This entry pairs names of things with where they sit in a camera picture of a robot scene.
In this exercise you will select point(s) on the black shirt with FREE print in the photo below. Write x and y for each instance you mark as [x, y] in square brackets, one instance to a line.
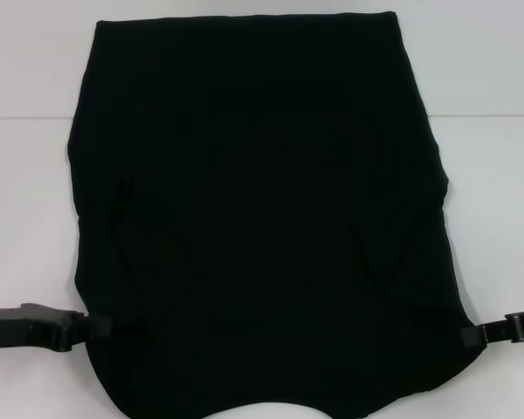
[253, 196]

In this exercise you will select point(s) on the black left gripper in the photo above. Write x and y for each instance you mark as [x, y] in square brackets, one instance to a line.
[26, 327]

